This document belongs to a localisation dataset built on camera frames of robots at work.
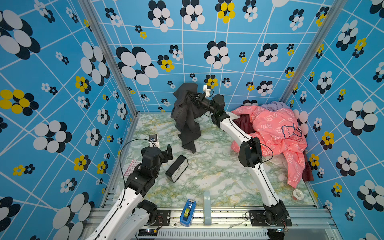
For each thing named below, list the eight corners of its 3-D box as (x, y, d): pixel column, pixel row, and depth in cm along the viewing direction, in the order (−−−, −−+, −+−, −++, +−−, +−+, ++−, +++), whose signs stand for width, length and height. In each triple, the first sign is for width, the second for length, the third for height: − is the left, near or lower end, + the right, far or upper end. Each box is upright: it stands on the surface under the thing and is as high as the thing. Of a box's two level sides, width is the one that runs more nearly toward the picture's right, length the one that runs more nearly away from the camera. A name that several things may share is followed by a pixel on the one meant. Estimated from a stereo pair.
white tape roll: (293, 197, 81) (295, 196, 79) (293, 189, 84) (295, 188, 82) (301, 200, 80) (303, 199, 78) (301, 192, 82) (303, 191, 81)
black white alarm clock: (167, 178, 88) (165, 172, 81) (182, 161, 95) (180, 153, 88) (174, 183, 86) (172, 178, 79) (188, 165, 93) (188, 158, 86)
